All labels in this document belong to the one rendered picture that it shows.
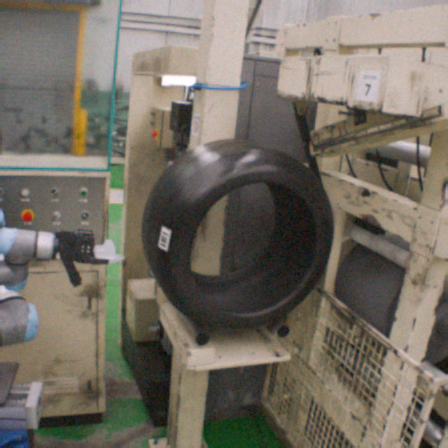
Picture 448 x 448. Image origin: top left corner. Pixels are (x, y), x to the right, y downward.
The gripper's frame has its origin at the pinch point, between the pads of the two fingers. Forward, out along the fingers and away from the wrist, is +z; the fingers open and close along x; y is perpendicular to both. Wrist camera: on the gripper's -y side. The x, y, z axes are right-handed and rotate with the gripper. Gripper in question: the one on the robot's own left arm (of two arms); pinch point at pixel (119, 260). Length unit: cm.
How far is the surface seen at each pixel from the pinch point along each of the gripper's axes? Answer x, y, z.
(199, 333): -10.9, -17.5, 25.9
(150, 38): 898, 166, 164
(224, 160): -9.2, 35.4, 22.4
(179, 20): 888, 217, 215
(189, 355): -11.7, -25.0, 23.9
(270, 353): -9, -26, 54
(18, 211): 66, -7, -32
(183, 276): -12.6, 1.4, 16.4
